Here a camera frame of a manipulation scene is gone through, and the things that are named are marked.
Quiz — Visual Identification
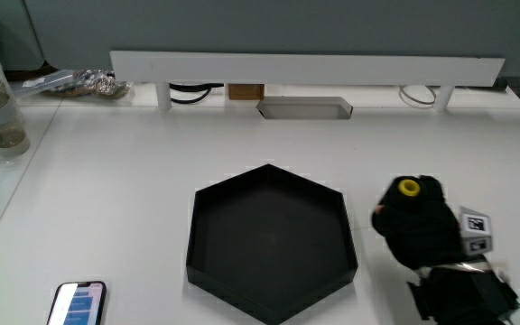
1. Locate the person's right hand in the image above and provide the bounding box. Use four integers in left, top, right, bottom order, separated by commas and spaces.
370, 174, 495, 272

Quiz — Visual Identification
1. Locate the yellow sewing thread spool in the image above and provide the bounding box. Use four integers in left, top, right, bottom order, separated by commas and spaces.
397, 178, 422, 198

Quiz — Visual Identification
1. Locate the white desk shelf riser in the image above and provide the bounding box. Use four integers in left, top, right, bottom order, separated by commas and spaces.
109, 50, 506, 113

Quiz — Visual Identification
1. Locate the white desk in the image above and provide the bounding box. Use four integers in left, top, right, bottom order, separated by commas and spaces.
0, 81, 520, 325

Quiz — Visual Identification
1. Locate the black hexagonal tray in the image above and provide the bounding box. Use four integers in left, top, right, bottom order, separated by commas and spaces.
185, 162, 359, 325

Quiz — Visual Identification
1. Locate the brown wooden block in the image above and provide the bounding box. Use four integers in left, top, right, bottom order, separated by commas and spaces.
227, 83, 265, 101

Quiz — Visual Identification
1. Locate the black smartphone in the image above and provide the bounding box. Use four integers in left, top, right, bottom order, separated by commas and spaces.
45, 280, 108, 325

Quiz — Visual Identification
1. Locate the clear bag of brown snacks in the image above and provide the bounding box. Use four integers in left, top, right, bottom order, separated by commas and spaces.
42, 69, 134, 100

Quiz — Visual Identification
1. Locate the clear flat plastic packet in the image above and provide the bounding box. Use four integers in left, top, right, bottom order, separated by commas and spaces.
14, 70, 76, 98

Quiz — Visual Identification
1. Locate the grey looped cable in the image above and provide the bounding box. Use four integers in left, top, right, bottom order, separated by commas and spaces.
398, 84, 438, 108

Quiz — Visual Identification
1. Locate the grey desk cable opening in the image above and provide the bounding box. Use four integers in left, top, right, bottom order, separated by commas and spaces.
255, 96, 354, 121

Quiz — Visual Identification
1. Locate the black cable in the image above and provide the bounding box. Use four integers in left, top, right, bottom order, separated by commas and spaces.
168, 82, 225, 105

